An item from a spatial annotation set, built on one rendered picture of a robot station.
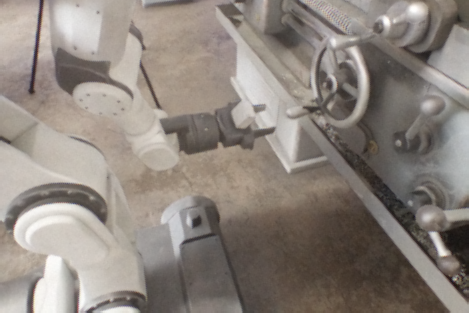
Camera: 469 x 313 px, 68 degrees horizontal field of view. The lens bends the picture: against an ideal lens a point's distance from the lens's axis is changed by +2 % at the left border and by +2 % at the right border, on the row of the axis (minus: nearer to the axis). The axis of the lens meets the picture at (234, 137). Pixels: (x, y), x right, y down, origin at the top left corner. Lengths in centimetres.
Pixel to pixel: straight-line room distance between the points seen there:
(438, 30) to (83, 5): 50
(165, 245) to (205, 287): 19
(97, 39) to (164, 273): 76
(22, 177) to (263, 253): 89
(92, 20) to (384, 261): 119
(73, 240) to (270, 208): 91
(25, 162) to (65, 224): 11
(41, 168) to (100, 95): 15
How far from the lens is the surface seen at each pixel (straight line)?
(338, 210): 144
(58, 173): 58
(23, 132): 65
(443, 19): 64
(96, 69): 47
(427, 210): 60
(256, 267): 125
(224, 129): 74
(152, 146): 66
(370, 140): 85
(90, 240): 62
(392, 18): 62
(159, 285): 104
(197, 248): 106
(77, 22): 42
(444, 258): 71
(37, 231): 59
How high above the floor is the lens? 109
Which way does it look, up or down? 40 degrees down
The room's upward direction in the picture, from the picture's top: 1 degrees clockwise
